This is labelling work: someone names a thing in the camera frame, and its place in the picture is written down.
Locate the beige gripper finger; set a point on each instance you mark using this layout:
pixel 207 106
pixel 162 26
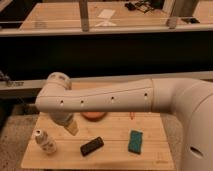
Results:
pixel 72 128

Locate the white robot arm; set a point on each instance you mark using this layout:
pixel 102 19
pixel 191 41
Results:
pixel 190 100

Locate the orange bowl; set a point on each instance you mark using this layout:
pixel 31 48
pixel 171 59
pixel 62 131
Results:
pixel 93 116

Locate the black rectangular block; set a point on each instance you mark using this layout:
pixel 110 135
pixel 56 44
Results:
pixel 91 146

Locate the wooden board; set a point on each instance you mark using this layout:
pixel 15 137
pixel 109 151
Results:
pixel 114 128

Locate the green sponge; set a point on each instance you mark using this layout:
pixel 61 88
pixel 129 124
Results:
pixel 135 142

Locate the metal clamp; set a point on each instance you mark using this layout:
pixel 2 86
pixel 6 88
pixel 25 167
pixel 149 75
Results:
pixel 6 81

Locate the white paper sheet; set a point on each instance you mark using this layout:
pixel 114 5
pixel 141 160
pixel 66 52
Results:
pixel 106 14

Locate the grey metal post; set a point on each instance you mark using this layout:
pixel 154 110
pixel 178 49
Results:
pixel 175 12
pixel 83 7

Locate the grey metal post right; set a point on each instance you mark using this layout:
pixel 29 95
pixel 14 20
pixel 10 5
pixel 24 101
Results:
pixel 175 12

